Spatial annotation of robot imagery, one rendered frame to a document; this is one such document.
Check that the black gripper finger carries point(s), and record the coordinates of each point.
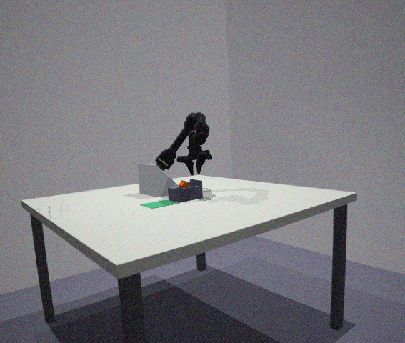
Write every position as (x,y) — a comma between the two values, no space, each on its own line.
(199,166)
(190,167)

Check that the orange l-shaped part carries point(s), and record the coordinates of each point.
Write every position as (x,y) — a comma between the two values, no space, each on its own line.
(184,184)

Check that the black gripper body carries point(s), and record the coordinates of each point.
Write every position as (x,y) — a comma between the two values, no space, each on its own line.
(190,158)

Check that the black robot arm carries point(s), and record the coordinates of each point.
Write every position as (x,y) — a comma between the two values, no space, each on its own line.
(194,121)

